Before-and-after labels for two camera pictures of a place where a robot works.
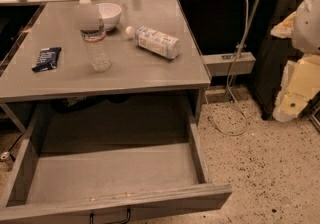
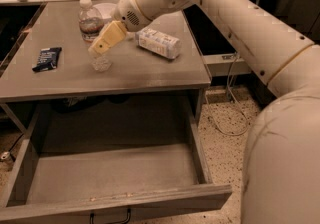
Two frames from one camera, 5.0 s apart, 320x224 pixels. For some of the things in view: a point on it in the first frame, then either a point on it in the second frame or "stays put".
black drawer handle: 127,220 stays put
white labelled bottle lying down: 154,41 stays put
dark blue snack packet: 48,59 stays put
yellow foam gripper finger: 301,80 -> 136,11
